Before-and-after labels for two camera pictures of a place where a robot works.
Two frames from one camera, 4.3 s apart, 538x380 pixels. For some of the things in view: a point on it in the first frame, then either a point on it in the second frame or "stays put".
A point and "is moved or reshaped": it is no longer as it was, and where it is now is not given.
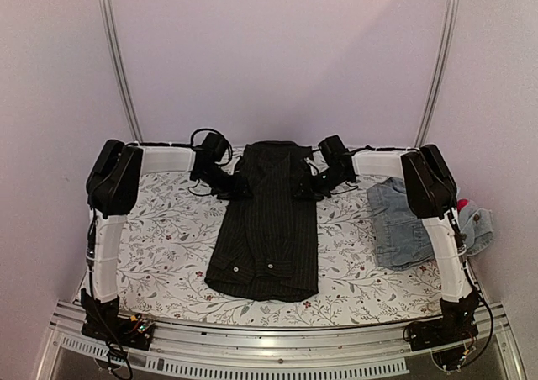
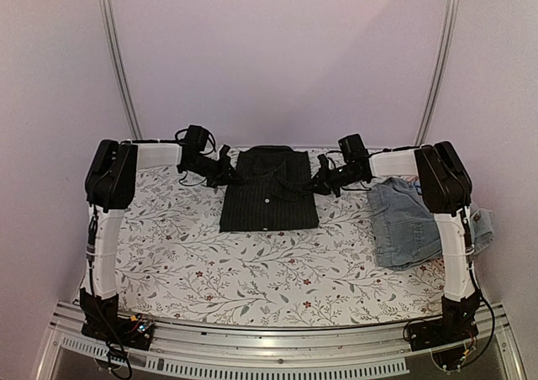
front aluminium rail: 178,348 stays put
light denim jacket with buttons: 477,225 stays put
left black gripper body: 225,187 -> 216,173
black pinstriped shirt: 266,249 is moved or reshaped
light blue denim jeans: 401,238 stays put
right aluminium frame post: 444,59 stays put
